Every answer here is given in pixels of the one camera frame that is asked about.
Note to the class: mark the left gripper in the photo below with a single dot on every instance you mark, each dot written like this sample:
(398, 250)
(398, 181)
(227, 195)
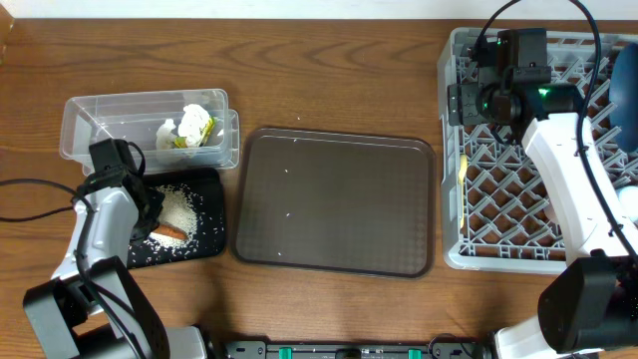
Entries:
(155, 198)

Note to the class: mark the light blue cup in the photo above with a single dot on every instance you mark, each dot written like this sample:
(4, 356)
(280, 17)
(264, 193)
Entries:
(628, 198)

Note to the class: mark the white rice pile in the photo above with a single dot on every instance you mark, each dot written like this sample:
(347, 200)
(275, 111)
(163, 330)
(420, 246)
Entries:
(177, 209)

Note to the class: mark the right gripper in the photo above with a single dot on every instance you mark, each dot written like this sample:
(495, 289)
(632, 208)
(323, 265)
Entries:
(465, 107)

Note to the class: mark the yellow green snack wrapper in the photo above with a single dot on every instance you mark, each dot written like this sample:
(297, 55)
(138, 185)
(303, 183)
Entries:
(207, 130)

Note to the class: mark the white crumpled paper in bin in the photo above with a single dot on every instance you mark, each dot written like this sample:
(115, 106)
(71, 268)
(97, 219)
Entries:
(170, 146)

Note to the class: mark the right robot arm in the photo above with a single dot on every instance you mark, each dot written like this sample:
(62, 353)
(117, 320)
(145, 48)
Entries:
(536, 131)

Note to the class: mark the yellow plastic spoon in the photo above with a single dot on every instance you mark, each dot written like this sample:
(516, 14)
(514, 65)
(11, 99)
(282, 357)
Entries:
(462, 173)

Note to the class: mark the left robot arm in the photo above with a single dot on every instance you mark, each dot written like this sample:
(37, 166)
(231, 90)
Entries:
(92, 307)

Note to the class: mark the dark blue plate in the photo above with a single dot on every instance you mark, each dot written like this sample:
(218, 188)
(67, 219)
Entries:
(623, 94)

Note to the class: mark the brown serving tray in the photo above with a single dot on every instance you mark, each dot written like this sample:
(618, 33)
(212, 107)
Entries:
(337, 202)

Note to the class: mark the black bin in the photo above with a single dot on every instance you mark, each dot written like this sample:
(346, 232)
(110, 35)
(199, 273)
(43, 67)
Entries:
(209, 219)

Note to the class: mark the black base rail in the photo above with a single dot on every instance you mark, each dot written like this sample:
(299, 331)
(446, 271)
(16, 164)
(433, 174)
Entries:
(442, 347)

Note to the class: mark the grey dishwasher rack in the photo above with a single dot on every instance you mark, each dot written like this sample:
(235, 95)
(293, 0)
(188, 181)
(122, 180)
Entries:
(494, 220)

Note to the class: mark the pink and white cup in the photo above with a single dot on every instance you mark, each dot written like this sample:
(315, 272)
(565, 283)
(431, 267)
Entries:
(550, 213)

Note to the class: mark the clear plastic bin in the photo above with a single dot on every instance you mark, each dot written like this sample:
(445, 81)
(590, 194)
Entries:
(138, 117)

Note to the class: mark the white tissue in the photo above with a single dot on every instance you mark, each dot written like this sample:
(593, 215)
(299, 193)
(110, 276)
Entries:
(195, 117)

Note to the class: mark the orange carrot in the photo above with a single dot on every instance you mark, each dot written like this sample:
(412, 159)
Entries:
(171, 231)

